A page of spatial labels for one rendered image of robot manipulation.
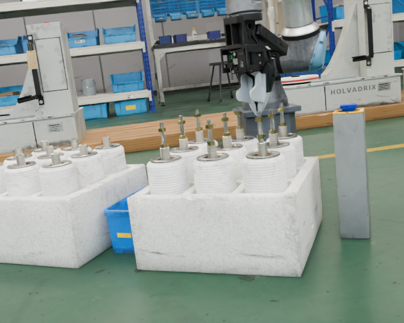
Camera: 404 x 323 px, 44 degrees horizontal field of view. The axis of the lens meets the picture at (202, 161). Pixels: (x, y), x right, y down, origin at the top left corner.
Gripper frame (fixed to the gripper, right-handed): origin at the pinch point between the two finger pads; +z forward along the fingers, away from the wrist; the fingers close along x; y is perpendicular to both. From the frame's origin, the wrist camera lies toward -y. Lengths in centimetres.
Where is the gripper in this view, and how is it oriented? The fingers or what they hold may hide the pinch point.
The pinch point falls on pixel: (260, 109)
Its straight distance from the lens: 110.2
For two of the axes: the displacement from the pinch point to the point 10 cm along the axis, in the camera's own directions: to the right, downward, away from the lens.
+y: -6.8, 2.1, -7.0
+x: 7.2, 0.5, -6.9
